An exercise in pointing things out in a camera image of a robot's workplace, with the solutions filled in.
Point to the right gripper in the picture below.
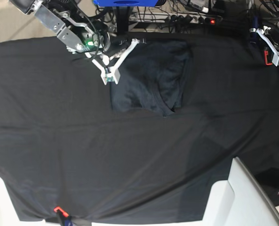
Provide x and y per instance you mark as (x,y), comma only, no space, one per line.
(110,44)

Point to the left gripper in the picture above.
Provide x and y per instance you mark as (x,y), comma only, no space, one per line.
(270,35)

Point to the dark grey T-shirt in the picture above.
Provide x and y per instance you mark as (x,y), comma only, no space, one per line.
(153,77)

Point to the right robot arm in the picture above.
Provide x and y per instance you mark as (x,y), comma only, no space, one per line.
(82,34)

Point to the red black clamp right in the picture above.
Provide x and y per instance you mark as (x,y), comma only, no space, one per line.
(267,56)

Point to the black table leg stand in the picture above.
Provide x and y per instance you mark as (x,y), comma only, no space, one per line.
(122,19)

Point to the white power strip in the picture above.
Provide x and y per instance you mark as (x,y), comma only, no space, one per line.
(162,17)

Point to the blue plastic box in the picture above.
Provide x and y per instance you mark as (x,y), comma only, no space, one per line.
(125,3)

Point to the black table cloth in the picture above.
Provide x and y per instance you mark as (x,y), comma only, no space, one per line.
(61,144)

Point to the white chair right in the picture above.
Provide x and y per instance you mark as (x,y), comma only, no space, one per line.
(239,201)

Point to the white chair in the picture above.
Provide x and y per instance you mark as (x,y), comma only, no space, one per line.
(239,201)
(8,215)

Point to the red blue clamp bottom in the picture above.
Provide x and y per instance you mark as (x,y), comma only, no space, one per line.
(63,217)

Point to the white chair left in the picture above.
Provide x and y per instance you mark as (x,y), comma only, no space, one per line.
(8,215)

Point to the blue clamp handle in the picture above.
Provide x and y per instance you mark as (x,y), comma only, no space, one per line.
(253,35)

